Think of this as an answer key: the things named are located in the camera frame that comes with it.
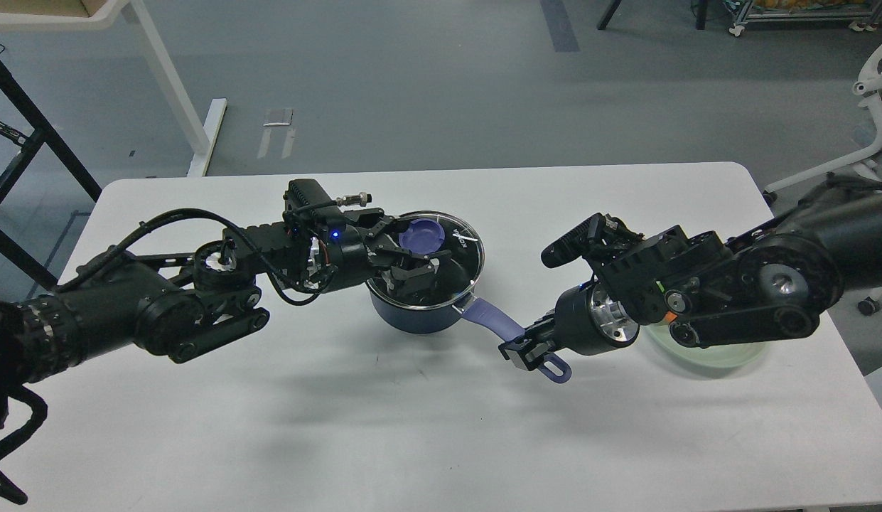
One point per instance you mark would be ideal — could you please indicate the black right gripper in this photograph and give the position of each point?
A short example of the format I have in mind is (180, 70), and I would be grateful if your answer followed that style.
(586, 321)

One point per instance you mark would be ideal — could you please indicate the glass lid with blue knob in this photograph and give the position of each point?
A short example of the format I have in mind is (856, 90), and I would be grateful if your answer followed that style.
(457, 275)

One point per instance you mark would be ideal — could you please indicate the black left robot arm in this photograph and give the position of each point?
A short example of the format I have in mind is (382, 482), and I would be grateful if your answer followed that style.
(184, 284)

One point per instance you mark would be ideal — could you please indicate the wheeled metal cart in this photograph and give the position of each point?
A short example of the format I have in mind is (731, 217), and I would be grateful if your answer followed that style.
(861, 16)

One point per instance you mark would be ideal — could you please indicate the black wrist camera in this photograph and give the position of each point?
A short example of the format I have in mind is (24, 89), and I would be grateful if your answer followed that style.
(600, 238)
(307, 202)

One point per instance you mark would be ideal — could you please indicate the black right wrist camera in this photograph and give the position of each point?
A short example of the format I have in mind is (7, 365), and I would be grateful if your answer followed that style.
(600, 238)

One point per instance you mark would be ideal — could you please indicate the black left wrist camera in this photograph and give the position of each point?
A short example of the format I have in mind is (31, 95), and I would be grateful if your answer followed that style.
(307, 202)

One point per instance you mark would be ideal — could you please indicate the pale green plate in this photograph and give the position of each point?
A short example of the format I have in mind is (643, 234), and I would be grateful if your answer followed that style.
(714, 357)

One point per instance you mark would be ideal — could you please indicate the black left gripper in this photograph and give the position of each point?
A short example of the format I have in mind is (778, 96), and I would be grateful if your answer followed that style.
(363, 244)

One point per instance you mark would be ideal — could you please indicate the white table frame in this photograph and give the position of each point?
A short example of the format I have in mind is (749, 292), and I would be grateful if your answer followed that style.
(201, 134)

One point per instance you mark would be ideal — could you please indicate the black metal rack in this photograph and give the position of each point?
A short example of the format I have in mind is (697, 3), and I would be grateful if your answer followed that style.
(43, 135)

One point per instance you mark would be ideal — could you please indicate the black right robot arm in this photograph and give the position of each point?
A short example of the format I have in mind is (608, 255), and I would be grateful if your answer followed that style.
(770, 283)

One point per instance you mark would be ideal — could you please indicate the blue saucepan with handle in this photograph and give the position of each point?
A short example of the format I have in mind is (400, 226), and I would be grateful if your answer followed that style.
(474, 309)

